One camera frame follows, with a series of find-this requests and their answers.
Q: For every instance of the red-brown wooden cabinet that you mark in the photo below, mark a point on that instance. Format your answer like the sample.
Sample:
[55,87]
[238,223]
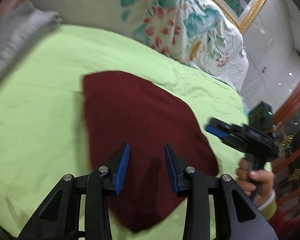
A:
[297,90]

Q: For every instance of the person's right hand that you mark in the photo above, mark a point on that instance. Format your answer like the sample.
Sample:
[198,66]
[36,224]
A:
[265,180]

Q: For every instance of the white floral quilt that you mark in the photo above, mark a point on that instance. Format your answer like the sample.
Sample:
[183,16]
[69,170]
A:
[202,42]

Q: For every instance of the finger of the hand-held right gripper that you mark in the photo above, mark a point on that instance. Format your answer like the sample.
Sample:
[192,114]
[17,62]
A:
[216,131]
[222,124]

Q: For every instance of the light green bed sheet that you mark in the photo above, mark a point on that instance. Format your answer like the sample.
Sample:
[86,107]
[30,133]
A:
[40,105]

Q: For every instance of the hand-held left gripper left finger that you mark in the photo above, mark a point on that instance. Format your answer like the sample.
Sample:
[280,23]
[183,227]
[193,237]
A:
[122,162]

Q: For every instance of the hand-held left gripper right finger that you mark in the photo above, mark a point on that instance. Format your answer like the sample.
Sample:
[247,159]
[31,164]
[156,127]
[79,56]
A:
[171,165]

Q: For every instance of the folded grey cloth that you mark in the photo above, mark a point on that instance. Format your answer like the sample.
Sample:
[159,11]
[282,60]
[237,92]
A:
[15,35]

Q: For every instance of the maroon hooded knit sweater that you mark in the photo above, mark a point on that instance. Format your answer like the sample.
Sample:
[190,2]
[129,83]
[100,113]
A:
[140,110]

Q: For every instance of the beige cushion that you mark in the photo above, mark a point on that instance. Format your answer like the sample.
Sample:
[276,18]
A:
[85,5]

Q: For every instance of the person's right forearm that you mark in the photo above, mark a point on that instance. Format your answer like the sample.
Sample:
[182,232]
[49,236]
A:
[277,217]

